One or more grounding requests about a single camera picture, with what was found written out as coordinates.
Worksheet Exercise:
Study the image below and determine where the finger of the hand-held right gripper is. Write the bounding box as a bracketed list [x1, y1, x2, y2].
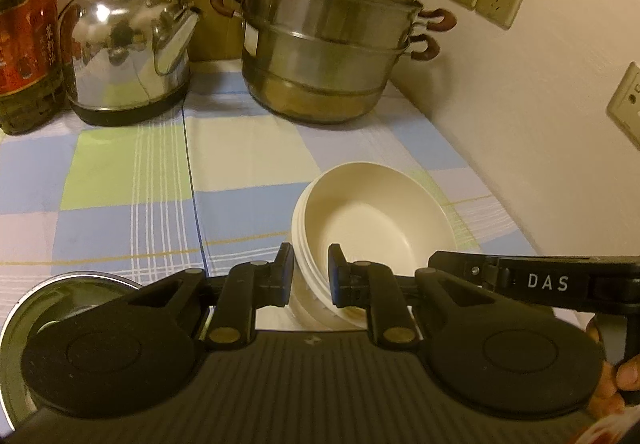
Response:
[427, 250, 506, 295]

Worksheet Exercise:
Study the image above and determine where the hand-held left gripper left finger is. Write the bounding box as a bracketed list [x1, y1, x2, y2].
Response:
[127, 242, 296, 351]

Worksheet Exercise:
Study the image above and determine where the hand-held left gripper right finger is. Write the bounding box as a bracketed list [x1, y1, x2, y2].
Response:
[327, 244, 482, 346]

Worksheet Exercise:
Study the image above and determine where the cream plastic bowl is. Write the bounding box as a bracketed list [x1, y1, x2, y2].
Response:
[291, 161, 466, 332]

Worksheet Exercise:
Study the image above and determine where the steel bowl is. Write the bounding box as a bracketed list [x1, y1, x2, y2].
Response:
[0, 272, 143, 425]

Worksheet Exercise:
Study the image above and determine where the person's right hand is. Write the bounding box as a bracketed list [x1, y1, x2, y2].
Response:
[585, 311, 640, 420]

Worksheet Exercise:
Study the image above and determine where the red and white cloth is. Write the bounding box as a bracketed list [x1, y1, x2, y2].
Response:
[575, 406, 640, 444]

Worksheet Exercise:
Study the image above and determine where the checked tablecloth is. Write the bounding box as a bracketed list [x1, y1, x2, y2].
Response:
[0, 59, 518, 340]

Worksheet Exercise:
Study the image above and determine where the steel steamer pot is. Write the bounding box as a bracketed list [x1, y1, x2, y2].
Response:
[211, 0, 457, 126]

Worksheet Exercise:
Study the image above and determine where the steel kettle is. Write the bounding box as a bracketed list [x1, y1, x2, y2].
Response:
[59, 0, 211, 126]

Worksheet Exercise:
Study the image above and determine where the cooking oil bottle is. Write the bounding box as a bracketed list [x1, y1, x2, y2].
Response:
[0, 0, 68, 136]

